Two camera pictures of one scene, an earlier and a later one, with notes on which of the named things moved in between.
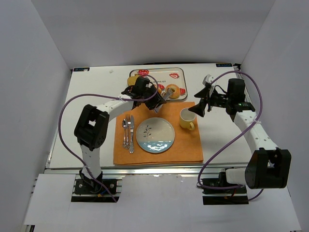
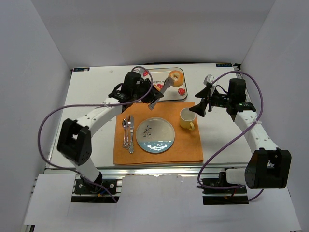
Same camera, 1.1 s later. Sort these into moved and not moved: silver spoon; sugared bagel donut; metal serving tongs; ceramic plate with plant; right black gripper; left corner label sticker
Moved: metal serving tongs; sugared bagel donut
Not moved: ceramic plate with plant; right black gripper; silver spoon; left corner label sticker
